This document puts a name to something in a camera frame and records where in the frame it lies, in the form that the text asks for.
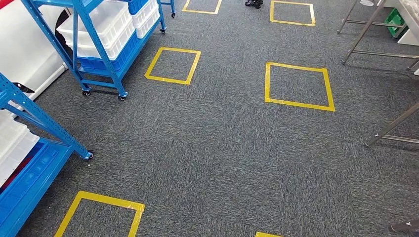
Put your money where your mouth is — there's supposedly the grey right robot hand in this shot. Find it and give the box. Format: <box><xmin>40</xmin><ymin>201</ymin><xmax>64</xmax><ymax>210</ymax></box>
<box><xmin>388</xmin><ymin>219</ymin><xmax>419</xmax><ymax>235</ymax></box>

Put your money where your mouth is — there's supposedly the red object in bin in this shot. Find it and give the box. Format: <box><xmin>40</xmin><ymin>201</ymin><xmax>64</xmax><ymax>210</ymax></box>
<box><xmin>0</xmin><ymin>156</ymin><xmax>34</xmax><ymax>194</ymax></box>

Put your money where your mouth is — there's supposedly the white car with red stripe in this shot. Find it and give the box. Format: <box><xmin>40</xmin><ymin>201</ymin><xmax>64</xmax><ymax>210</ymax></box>
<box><xmin>0</xmin><ymin>0</ymin><xmax>81</xmax><ymax>119</ymax></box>

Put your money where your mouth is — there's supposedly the yellow floor tape square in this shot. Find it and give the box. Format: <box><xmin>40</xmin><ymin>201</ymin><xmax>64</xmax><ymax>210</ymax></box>
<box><xmin>144</xmin><ymin>47</ymin><xmax>202</xmax><ymax>86</ymax></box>
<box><xmin>54</xmin><ymin>191</ymin><xmax>146</xmax><ymax>237</ymax></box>

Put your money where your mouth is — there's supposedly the long-legged steel table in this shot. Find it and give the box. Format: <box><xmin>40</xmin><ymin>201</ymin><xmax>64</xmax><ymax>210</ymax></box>
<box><xmin>336</xmin><ymin>0</ymin><xmax>419</xmax><ymax>71</ymax></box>

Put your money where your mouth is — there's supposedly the white plastic bin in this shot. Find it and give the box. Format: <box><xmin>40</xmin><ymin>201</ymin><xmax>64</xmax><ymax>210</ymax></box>
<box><xmin>135</xmin><ymin>9</ymin><xmax>161</xmax><ymax>39</ymax></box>
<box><xmin>65</xmin><ymin>23</ymin><xmax>136</xmax><ymax>61</ymax></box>
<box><xmin>130</xmin><ymin>0</ymin><xmax>159</xmax><ymax>29</ymax></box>
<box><xmin>0</xmin><ymin>109</ymin><xmax>41</xmax><ymax>188</ymax></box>
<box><xmin>56</xmin><ymin>1</ymin><xmax>133</xmax><ymax>46</ymax></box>

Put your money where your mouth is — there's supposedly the green plastic crate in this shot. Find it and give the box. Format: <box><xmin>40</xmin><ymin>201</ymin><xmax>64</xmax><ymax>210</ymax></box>
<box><xmin>383</xmin><ymin>8</ymin><xmax>410</xmax><ymax>39</ymax></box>

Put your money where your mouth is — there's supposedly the blue metal shelf with casters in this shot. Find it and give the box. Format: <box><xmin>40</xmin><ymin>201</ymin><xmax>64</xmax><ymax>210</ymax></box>
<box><xmin>160</xmin><ymin>0</ymin><xmax>177</xmax><ymax>19</ymax></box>
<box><xmin>21</xmin><ymin>0</ymin><xmax>167</xmax><ymax>101</ymax></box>

